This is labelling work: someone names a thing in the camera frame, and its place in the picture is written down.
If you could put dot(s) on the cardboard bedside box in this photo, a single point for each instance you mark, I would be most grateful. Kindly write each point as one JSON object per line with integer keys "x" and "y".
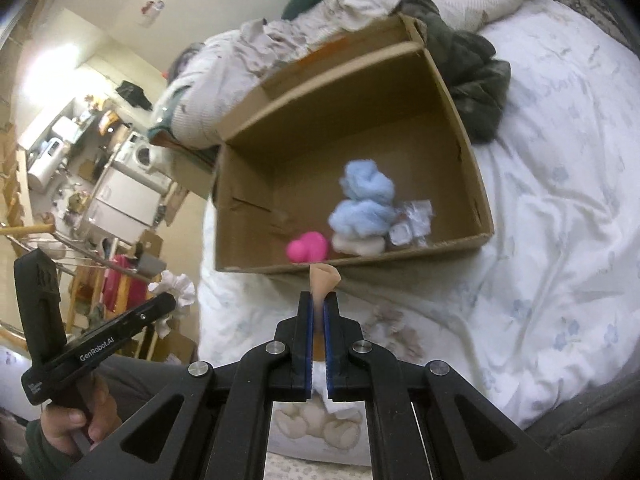
{"x": 193, "y": 173}

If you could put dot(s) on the clear plastic packet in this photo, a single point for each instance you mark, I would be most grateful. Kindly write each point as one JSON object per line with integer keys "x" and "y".
{"x": 413, "y": 225}

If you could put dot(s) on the grey small bin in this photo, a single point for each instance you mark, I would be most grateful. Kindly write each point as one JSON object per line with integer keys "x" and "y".
{"x": 149, "y": 265}

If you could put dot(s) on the light blue plush toy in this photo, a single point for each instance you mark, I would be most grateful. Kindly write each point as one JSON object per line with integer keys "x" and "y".
{"x": 368, "y": 207}

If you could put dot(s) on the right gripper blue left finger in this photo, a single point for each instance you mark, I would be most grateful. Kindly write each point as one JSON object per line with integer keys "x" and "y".
{"x": 211, "y": 422}

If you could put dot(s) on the pink ball toy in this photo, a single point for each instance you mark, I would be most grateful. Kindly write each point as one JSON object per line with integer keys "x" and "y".
{"x": 310, "y": 247}

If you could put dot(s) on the white floral duvet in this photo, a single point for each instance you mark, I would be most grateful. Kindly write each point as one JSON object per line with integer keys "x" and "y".
{"x": 543, "y": 319}

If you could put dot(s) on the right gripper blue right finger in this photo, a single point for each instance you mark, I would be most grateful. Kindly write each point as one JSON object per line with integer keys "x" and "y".
{"x": 425, "y": 421}

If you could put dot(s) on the white washing machine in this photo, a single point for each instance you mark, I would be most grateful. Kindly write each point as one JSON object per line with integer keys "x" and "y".
{"x": 133, "y": 159}

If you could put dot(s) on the black hanging garment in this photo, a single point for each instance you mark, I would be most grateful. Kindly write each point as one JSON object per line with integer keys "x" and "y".
{"x": 134, "y": 95}

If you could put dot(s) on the red pink storage bin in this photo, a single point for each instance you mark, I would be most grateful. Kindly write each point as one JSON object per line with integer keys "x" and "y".
{"x": 137, "y": 289}

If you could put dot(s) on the tan sock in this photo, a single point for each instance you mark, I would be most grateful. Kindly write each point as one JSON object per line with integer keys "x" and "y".
{"x": 323, "y": 279}

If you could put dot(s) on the beige patterned crumpled blanket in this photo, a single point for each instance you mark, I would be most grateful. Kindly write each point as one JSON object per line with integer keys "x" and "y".
{"x": 209, "y": 78}

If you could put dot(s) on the beige lace scrunchie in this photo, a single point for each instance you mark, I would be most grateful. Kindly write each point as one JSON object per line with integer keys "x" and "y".
{"x": 387, "y": 327}

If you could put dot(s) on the open cardboard box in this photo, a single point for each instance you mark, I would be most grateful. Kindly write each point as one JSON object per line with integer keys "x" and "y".
{"x": 374, "y": 94}

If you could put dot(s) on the person's left hand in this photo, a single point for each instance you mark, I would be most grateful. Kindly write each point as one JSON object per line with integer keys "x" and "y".
{"x": 59, "y": 424}

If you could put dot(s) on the white kitchen cabinets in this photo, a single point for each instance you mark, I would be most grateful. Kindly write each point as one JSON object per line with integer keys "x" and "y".
{"x": 121, "y": 206}

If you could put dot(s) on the dark green camouflage garment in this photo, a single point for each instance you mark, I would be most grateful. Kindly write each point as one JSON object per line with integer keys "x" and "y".
{"x": 477, "y": 81}

